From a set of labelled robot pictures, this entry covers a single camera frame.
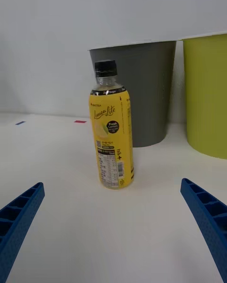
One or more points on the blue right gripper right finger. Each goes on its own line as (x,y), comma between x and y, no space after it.
(210,219)

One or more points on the yellow label plastic bottle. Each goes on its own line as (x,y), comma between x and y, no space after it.
(111,131)

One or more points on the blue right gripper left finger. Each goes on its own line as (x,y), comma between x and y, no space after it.
(16,221)

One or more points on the yellow-green plastic waste bin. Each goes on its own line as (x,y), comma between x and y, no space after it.
(208,93)

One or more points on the grey plastic waste bin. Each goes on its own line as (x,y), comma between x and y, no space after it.
(151,93)

